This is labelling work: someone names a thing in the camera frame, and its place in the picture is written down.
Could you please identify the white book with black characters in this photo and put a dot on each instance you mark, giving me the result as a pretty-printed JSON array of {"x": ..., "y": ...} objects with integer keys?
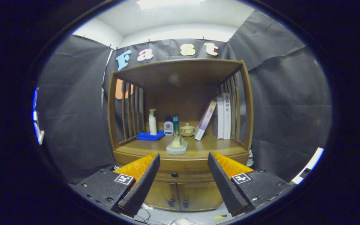
[{"x": 227, "y": 122}]

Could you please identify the wooden countertop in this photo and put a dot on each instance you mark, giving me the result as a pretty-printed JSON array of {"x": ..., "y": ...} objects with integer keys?
[{"x": 205, "y": 148}]

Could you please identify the white pump bottle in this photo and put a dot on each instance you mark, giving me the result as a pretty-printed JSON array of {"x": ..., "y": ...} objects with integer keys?
[{"x": 152, "y": 125}]

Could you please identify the blue folded cloth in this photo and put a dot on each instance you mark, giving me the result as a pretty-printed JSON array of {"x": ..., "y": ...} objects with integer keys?
[{"x": 147, "y": 136}]

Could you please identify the white box device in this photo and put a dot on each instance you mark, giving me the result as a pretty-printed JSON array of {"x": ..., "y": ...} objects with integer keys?
[{"x": 314, "y": 157}]

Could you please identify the slim teal bottle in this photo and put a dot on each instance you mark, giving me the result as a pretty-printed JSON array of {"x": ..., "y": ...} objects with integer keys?
[{"x": 176, "y": 125}]

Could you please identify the yellow tape strip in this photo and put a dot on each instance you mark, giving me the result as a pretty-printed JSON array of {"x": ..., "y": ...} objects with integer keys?
[{"x": 220, "y": 217}]

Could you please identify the dark patterned book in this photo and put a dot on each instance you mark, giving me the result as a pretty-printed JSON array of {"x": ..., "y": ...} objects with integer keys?
[{"x": 215, "y": 123}]

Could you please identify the green scrub brush grey base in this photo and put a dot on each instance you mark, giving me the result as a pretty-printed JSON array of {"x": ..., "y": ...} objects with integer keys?
[{"x": 177, "y": 147}]

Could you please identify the white bottle with blue cap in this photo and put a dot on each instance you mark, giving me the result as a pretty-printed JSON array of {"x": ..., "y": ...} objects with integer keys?
[{"x": 168, "y": 128}]

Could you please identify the wooden cabinet door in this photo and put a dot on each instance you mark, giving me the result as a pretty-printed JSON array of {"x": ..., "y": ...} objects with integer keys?
[
  {"x": 161, "y": 195},
  {"x": 202, "y": 195}
]

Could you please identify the brown wooden cabinet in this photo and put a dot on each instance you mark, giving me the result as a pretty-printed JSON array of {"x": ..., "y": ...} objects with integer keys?
[{"x": 180, "y": 72}]

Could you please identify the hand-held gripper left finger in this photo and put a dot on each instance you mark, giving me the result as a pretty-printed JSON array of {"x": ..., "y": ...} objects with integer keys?
[{"x": 142, "y": 187}]

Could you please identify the beige lidded teacup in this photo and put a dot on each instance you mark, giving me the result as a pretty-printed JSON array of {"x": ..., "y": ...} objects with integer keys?
[{"x": 187, "y": 129}]

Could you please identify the purple cover book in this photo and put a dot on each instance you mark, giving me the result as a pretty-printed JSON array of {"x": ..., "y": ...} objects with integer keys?
[{"x": 205, "y": 120}]

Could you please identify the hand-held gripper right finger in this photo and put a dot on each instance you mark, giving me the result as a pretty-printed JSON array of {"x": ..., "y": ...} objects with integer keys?
[{"x": 225, "y": 187}]

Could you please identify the plain white book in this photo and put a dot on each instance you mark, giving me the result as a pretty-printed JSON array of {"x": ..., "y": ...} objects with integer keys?
[{"x": 220, "y": 118}]

